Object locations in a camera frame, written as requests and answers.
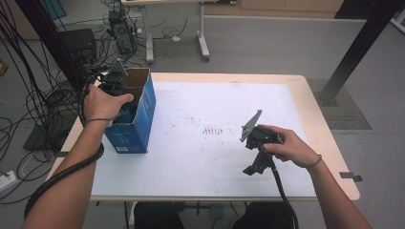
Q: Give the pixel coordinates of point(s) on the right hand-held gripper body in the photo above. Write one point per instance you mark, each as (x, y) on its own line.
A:
(259, 136)

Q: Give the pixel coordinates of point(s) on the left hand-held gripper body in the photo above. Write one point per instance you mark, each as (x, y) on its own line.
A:
(114, 82)

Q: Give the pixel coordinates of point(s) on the blue cardboard box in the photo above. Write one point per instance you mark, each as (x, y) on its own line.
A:
(140, 127)

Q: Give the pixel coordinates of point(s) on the person's left hand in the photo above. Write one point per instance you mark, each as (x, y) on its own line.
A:
(102, 106)

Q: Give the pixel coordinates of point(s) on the person's right hand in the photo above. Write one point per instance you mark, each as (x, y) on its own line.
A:
(293, 149)

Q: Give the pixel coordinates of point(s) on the black wrist band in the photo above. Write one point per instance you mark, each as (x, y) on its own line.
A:
(315, 161)
(98, 120)

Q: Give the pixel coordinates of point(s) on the person's right leg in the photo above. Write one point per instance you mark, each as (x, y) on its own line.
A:
(261, 218)

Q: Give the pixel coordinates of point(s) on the person's leg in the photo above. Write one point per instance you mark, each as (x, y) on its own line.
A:
(261, 218)
(156, 218)

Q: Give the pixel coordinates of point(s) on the black computer tower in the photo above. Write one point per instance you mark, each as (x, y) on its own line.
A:
(122, 33)

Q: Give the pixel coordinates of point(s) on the white foam sheet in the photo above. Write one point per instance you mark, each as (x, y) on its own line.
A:
(197, 168)

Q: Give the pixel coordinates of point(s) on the black equipment case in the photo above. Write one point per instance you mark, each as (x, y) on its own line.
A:
(78, 44)

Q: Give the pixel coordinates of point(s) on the black table crossbar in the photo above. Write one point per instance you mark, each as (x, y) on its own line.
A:
(194, 207)

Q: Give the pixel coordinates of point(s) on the black metal stand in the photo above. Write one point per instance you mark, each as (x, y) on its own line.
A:
(47, 31)

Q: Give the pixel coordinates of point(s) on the black tape strip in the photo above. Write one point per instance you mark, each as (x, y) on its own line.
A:
(61, 154)
(350, 176)

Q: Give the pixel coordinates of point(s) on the person's left leg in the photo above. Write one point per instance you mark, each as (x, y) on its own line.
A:
(156, 218)

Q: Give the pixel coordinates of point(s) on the white power strip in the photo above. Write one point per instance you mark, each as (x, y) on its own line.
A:
(7, 180)

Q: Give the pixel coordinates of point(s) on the white desk frame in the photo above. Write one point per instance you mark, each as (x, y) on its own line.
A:
(148, 38)

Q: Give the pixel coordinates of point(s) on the black stand base plate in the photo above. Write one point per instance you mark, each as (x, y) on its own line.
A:
(41, 140)

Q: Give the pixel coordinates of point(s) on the black metal post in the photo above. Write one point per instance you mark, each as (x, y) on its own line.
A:
(359, 44)

